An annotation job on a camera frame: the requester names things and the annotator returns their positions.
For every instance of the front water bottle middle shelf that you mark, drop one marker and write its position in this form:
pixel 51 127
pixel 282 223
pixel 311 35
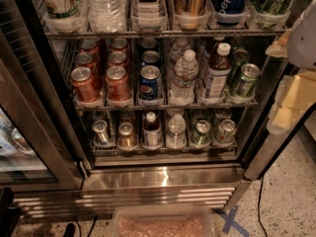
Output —
pixel 184 80

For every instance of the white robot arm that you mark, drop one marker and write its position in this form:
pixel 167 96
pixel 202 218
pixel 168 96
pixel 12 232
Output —
pixel 301 45

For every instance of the front blue pepsi can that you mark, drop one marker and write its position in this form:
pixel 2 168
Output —
pixel 150 83

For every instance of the middle left orange soda can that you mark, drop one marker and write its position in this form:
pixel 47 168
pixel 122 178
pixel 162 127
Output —
pixel 87 59

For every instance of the water bottle bottom shelf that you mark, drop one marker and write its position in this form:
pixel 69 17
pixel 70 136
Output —
pixel 176 137

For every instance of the orange soda can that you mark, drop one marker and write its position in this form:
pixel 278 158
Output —
pixel 118 58
pixel 117 83
pixel 87 59
pixel 85 85
pixel 119 45
pixel 89 45

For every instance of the gold can bottom shelf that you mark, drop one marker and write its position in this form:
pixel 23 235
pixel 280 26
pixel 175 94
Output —
pixel 126 135

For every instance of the front left orange soda can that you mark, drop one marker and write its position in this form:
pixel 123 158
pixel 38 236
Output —
pixel 85 85

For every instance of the silver can bottom shelf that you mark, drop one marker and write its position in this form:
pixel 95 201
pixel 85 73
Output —
pixel 100 127

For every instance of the white label tea bottle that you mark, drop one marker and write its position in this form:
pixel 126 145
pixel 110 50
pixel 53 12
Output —
pixel 144 8

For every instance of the white green can bottom shelf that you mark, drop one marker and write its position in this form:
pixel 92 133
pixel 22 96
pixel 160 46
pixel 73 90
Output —
pixel 225 131

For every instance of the small tea bottle bottom shelf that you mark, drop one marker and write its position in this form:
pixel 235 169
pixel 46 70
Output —
pixel 151 130

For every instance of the rear left orange soda can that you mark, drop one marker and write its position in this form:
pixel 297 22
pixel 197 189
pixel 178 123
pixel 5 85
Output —
pixel 89 45

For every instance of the rear water bottle middle shelf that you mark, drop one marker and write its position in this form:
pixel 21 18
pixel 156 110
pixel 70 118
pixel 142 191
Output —
pixel 177 51

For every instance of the left glass fridge door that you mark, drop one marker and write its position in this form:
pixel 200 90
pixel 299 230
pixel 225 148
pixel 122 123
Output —
pixel 35 99

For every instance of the clear plastic bin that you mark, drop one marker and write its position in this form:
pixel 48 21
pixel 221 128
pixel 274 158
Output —
pixel 163 220

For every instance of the front iced tea bottle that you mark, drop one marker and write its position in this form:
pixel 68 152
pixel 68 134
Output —
pixel 219 67

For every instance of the stainless steel fridge base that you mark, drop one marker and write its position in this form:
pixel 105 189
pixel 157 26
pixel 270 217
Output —
pixel 217 186

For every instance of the rear green soda can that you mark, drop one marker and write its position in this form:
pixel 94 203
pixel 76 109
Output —
pixel 239 57

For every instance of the rear blue pepsi can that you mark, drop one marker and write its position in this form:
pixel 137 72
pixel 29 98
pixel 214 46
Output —
pixel 149 44

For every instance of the blue tape cross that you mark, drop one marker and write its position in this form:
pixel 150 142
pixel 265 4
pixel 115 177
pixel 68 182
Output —
pixel 230 222

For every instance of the clear water bottle top shelf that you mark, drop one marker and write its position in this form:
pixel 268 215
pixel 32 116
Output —
pixel 106 16

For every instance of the green soda can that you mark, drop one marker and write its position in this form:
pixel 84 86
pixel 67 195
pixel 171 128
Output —
pixel 244 81
pixel 239 57

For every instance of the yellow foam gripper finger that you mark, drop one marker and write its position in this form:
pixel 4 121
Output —
pixel 279 47
pixel 294 96

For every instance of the open fridge door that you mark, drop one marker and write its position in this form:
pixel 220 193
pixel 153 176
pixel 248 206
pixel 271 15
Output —
pixel 272 145

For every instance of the bottom wire shelf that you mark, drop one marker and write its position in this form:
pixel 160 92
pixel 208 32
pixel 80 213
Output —
pixel 139 150

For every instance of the middle wire shelf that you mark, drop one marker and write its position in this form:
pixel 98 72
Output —
pixel 167 107

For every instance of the middle blue pepsi can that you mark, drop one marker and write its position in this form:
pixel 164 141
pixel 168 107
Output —
pixel 150 57

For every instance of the front green soda can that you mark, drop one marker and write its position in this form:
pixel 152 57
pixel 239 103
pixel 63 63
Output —
pixel 244 81

